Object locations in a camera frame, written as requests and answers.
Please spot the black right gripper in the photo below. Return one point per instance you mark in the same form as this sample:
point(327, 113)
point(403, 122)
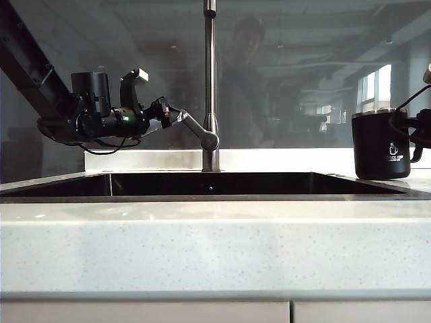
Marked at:
point(425, 129)

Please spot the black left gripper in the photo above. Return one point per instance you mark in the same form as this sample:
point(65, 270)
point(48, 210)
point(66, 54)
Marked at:
point(156, 112)

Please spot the black mug with steel rim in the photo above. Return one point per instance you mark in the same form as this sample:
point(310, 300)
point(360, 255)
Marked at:
point(380, 148)

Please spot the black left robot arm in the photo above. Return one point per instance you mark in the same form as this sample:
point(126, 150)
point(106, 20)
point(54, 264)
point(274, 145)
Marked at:
point(27, 67)

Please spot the stainless steel sink faucet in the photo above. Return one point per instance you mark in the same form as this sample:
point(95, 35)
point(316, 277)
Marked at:
point(210, 67)

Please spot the black undermount sink basin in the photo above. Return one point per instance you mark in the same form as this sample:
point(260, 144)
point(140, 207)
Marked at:
point(208, 185)

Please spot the narrow grey cabinet door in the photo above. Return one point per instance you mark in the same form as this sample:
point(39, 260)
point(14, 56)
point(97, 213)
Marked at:
point(363, 313)

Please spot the wide grey cabinet door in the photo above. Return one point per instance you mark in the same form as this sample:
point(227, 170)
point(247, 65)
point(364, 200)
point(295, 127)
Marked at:
point(144, 313)

